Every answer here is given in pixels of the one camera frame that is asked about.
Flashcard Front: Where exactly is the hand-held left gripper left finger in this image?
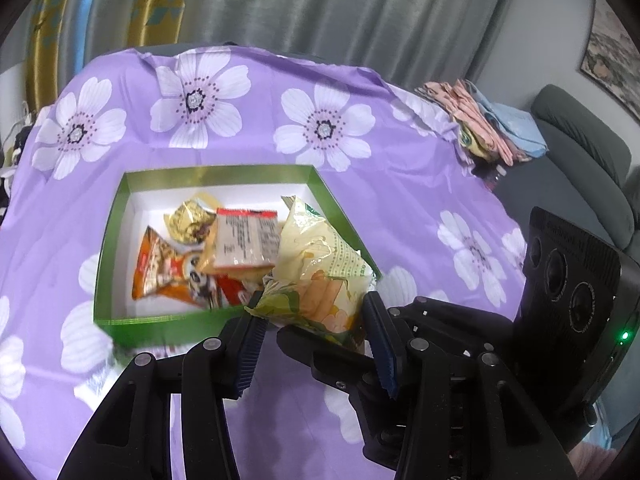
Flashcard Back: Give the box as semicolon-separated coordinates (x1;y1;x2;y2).
57;310;267;480

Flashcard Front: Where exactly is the orange panda snack packet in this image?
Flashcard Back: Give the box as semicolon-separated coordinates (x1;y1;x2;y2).
131;225;222;307

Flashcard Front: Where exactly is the tan biscuit packet white label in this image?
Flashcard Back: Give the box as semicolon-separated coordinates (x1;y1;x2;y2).
197;208;282;277

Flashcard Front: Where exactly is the wide grey curtain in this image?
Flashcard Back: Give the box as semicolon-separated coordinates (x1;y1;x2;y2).
185;0;532;97

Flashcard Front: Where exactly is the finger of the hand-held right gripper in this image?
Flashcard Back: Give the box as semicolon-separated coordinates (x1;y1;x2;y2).
389;297;522;362
276;326;402;462

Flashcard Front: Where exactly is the red snack packet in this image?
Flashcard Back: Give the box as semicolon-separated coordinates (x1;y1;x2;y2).
214;272;267;312

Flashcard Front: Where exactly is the gold snack packet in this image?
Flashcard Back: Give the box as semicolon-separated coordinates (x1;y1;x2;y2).
164;194;222;247

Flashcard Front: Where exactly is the yellow deer print curtain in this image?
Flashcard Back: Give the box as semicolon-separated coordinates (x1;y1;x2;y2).
125;0;196;52
29;0;69;117

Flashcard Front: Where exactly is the framed wall painting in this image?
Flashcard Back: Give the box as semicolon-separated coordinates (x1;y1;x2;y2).
579;0;640;122

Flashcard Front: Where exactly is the narrow grey curtain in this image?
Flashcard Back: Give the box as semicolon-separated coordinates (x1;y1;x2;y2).
62;0;134;82

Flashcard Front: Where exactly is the purple floral cloth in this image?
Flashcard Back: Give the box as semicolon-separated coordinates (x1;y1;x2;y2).
0;46;532;480

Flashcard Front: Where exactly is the person's right forearm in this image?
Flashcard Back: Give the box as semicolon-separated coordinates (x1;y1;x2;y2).
570;440;622;477

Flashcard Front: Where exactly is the yellow green snack packet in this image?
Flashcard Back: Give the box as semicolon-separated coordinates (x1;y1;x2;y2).
245;195;384;349

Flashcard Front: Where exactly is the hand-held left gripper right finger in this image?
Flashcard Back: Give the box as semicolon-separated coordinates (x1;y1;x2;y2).
363;292;576;480

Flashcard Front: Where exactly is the green cardboard box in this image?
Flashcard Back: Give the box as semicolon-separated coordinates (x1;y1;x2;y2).
93;164;384;349

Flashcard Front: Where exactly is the grey sofa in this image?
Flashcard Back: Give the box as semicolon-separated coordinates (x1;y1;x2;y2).
492;84;640;272

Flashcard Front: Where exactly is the pile of folded clothes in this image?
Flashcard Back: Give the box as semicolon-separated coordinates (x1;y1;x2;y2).
415;79;549;167

